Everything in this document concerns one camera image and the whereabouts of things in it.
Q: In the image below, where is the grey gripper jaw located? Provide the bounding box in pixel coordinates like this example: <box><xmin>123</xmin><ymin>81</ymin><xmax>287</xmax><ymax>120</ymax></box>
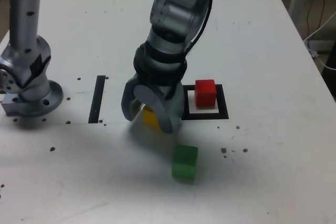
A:
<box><xmin>133</xmin><ymin>82</ymin><xmax>185</xmax><ymax>134</ymax></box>
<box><xmin>121</xmin><ymin>74</ymin><xmax>142</xmax><ymax>122</ymax></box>

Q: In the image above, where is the yellow cube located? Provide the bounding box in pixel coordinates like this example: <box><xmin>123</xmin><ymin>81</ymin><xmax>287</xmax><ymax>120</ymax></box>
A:
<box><xmin>142</xmin><ymin>105</ymin><xmax>161</xmax><ymax>130</ymax></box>

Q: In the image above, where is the red cube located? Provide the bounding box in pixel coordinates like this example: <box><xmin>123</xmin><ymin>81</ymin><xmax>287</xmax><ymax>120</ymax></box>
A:
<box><xmin>194</xmin><ymin>79</ymin><xmax>217</xmax><ymax>110</ymax></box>

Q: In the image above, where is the green cube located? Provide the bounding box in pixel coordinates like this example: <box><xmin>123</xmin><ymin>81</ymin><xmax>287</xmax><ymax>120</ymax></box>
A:
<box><xmin>171</xmin><ymin>144</ymin><xmax>199</xmax><ymax>184</ymax></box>

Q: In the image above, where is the black tape square outline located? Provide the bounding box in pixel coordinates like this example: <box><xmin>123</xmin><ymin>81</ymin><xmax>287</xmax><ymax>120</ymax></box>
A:
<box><xmin>181</xmin><ymin>84</ymin><xmax>229</xmax><ymax>121</ymax></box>

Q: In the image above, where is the black tape strip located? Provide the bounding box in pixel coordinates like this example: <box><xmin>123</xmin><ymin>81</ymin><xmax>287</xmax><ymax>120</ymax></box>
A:
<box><xmin>88</xmin><ymin>75</ymin><xmax>106</xmax><ymax>124</ymax></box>

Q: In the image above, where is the white cable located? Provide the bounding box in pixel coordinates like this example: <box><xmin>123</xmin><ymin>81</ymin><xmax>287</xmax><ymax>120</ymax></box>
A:
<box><xmin>303</xmin><ymin>10</ymin><xmax>336</xmax><ymax>70</ymax></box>

